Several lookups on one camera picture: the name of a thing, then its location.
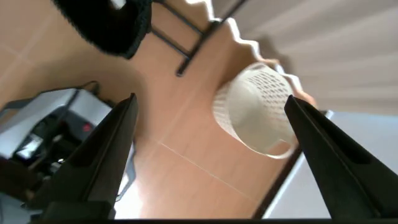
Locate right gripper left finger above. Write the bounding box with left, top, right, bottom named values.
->
left=24, top=92, right=139, bottom=221

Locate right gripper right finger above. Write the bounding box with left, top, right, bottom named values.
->
left=284, top=95, right=398, bottom=218

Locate black garment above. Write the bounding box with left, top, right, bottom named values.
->
left=51, top=0, right=154, bottom=60

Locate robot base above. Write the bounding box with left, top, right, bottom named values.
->
left=0, top=80, right=137, bottom=220

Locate white laundry basket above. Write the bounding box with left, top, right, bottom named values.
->
left=212, top=62, right=298, bottom=161

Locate black clothes rack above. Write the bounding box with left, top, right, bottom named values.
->
left=150, top=0, right=249, bottom=78

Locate beige curtain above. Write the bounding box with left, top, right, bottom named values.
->
left=211, top=0, right=398, bottom=116

